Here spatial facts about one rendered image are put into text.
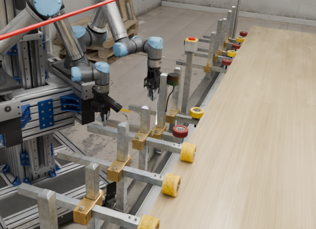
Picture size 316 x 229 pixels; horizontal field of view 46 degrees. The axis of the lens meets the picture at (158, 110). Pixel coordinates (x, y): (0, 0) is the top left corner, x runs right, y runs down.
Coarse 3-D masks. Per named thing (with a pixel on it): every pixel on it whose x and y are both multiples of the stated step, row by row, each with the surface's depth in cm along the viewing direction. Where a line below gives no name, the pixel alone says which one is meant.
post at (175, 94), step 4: (176, 68) 206; (180, 68) 206; (176, 72) 206; (180, 72) 206; (180, 76) 208; (180, 80) 210; (180, 84) 212; (176, 88) 210; (176, 92) 211; (172, 96) 213; (176, 96) 213; (172, 100) 214; (176, 100) 214; (172, 104) 216; (176, 104) 215; (172, 108) 217; (176, 108) 216; (176, 120) 222; (172, 124) 221; (172, 128) 222
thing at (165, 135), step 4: (108, 120) 201; (112, 120) 201; (116, 120) 201; (108, 124) 201; (112, 124) 200; (116, 124) 199; (132, 124) 199; (132, 128) 197; (136, 128) 196; (136, 132) 197; (164, 132) 193; (164, 136) 192; (168, 136) 191; (172, 136) 190; (172, 140) 191; (176, 140) 190; (180, 140) 189
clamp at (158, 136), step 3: (156, 126) 196; (165, 126) 197; (153, 129) 193; (156, 129) 193; (159, 129) 193; (162, 129) 194; (165, 129) 197; (153, 132) 190; (159, 132) 191; (162, 132) 192; (153, 135) 190; (156, 135) 189; (159, 135) 188; (156, 138) 190; (159, 138) 189
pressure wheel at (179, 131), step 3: (174, 126) 190; (177, 126) 190; (180, 126) 191; (183, 126) 190; (174, 129) 187; (177, 129) 188; (180, 129) 188; (183, 129) 188; (186, 129) 188; (174, 132) 186; (177, 132) 185; (180, 132) 185; (183, 132) 185; (186, 132) 186; (174, 135) 187; (177, 135) 186; (180, 135) 186; (183, 135) 186; (186, 135) 187
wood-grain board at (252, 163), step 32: (256, 32) 384; (288, 32) 393; (256, 64) 290; (288, 64) 295; (224, 96) 230; (256, 96) 233; (288, 96) 237; (224, 128) 193; (256, 128) 195; (288, 128) 197; (224, 160) 166; (256, 160) 167; (288, 160) 169; (160, 192) 143; (192, 192) 144; (224, 192) 145; (256, 192) 147; (288, 192) 148; (160, 224) 128; (192, 224) 129; (224, 224) 130; (256, 224) 131; (288, 224) 132
